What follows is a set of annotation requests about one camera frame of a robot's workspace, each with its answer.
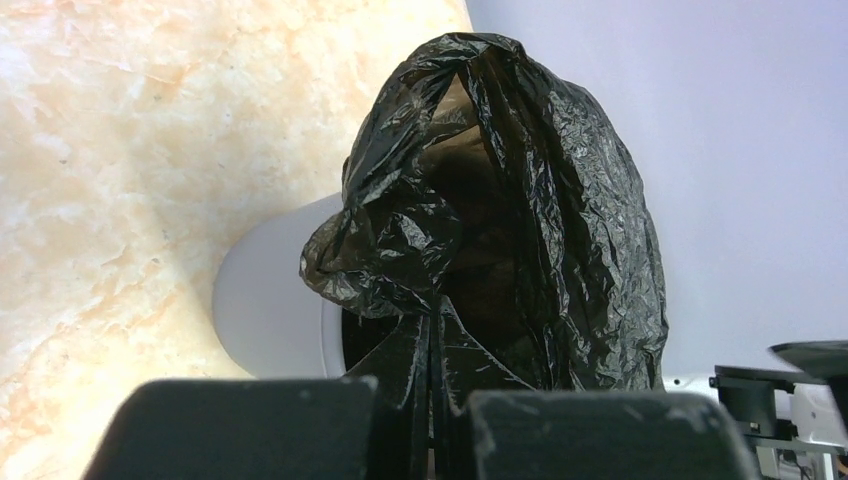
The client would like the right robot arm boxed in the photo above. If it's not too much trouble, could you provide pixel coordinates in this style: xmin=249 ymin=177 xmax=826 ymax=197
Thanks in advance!
xmin=664 ymin=340 xmax=847 ymax=479

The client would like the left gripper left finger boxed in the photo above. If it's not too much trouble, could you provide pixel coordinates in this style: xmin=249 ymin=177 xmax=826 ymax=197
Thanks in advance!
xmin=82 ymin=311 xmax=432 ymax=480

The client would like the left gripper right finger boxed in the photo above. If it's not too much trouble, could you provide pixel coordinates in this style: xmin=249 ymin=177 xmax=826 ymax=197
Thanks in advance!
xmin=433 ymin=298 xmax=760 ymax=480

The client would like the black plastic trash bag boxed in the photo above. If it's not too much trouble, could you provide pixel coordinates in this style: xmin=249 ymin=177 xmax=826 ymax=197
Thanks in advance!
xmin=299 ymin=33 xmax=669 ymax=393

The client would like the grey plastic trash bin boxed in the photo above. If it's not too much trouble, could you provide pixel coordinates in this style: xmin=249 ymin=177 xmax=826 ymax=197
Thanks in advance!
xmin=211 ymin=193 xmax=399 ymax=382

